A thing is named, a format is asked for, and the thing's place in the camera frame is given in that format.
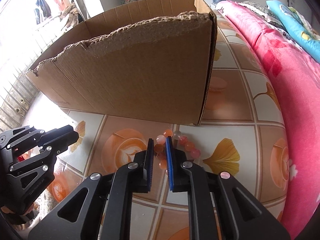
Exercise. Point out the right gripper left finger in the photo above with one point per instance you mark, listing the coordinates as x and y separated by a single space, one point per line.
100 207

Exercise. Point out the person's left hand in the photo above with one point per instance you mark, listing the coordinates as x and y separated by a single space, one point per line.
7 210

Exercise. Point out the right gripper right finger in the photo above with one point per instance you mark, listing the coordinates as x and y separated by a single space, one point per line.
219 206

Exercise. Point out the pink floral blanket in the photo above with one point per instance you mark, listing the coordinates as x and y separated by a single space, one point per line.
294 74

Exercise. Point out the light blue folded bedding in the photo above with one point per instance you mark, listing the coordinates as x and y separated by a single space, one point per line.
297 27

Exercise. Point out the metal window railing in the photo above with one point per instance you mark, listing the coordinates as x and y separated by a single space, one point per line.
17 96

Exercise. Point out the patterned tablecloth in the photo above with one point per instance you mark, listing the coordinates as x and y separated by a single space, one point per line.
241 131

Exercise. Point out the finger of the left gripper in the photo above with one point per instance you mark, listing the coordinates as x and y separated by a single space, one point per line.
59 139

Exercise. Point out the brown cardboard box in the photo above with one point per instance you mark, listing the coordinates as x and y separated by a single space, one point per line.
149 60

